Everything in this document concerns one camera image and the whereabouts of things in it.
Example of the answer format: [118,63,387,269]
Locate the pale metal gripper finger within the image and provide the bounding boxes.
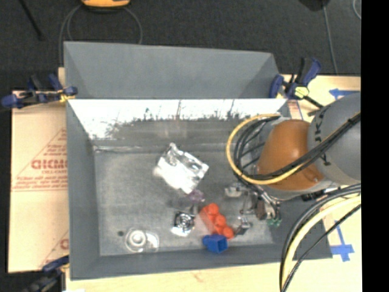
[235,216,253,236]
[224,182,247,198]

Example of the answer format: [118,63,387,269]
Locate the orange toy brick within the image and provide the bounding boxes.
[199,202,235,240]

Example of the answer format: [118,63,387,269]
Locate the blue toy block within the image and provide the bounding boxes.
[202,233,229,254]

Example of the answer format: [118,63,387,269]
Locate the small purple clear thing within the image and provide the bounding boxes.
[188,189,206,205]

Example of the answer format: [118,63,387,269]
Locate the clear plastic bottle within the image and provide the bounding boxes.
[151,142,210,195]

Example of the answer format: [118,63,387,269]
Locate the shiny silver round thing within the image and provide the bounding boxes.
[170,210,197,237]

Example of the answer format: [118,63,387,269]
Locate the grey metal bin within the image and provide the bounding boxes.
[63,41,332,280]

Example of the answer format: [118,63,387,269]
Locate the brown cardboard board red print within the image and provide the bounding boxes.
[7,89,71,274]

